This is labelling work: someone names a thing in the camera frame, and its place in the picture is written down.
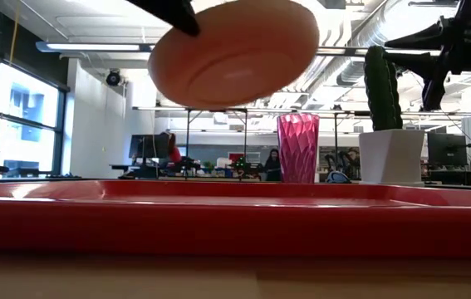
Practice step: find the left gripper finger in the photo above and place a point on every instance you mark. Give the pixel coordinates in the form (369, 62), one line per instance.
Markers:
(177, 14)

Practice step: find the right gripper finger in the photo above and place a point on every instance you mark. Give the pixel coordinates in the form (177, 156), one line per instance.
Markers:
(424, 38)
(426, 64)

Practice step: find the orange round plate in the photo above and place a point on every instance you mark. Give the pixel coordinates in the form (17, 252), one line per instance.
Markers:
(239, 62)

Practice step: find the pink faceted plastic cup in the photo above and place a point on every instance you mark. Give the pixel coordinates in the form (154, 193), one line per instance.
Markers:
(297, 149)

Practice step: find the red plastic tray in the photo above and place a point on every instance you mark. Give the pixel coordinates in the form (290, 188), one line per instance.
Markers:
(235, 224)

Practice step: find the green cactus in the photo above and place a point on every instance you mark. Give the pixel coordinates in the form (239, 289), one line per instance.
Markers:
(382, 91)

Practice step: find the black computer monitor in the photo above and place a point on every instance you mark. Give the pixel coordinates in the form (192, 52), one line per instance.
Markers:
(447, 149)
(148, 146)

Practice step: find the long ceiling light strip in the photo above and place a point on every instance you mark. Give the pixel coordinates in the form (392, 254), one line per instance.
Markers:
(94, 47)

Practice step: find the white angular plant pot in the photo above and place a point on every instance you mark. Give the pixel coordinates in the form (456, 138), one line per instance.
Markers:
(391, 158)

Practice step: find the person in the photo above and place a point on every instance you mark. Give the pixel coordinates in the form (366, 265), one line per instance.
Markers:
(273, 164)
(174, 151)

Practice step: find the blue and white helmet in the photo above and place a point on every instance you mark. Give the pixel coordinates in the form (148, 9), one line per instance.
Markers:
(337, 177)

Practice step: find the large office window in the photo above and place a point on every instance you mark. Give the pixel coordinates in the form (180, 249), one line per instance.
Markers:
(23, 120)

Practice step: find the silver ceiling air duct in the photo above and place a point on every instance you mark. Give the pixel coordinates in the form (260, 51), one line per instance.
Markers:
(359, 70)

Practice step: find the black wall security camera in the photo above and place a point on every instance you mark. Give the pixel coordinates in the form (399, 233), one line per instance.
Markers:
(113, 78)

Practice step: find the black metal pole frame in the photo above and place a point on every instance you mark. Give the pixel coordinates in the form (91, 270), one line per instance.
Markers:
(187, 141)

